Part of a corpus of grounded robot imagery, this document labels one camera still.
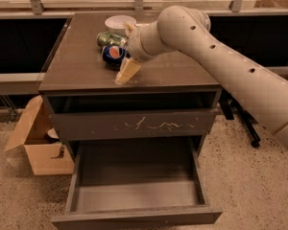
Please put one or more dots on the grey metal window rail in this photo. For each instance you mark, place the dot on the grey metal window rail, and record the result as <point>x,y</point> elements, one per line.
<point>9,82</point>

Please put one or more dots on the black caster stand leg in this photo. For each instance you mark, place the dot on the black caster stand leg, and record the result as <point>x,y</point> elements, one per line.
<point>228,104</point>

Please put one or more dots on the green soda can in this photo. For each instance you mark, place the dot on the green soda can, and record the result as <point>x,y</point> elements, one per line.
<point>106,39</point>

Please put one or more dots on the white ceramic bowl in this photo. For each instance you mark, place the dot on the white ceramic bowl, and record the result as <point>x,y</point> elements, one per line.
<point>115,24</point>

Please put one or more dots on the grey drawer cabinet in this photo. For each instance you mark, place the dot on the grey drawer cabinet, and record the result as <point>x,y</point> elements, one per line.
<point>171,96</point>

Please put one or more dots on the blue pepsi can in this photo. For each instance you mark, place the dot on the blue pepsi can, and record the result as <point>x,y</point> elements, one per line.
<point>112,54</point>

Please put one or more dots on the scratched grey top drawer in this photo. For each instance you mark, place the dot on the scratched grey top drawer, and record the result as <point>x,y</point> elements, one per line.
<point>131,124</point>

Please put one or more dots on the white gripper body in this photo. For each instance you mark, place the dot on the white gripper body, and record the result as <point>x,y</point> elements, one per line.
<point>133,46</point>

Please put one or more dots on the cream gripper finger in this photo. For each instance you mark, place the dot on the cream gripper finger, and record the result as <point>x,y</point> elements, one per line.
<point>129,67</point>
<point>129,28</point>

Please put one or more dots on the open cardboard box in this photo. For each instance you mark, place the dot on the open cardboard box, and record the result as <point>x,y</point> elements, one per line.
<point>46,154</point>

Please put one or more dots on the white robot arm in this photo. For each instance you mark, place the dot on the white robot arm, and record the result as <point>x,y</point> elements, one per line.
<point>186,30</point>

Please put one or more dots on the open grey middle drawer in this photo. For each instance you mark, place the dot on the open grey middle drawer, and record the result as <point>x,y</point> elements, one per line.
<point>136,183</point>

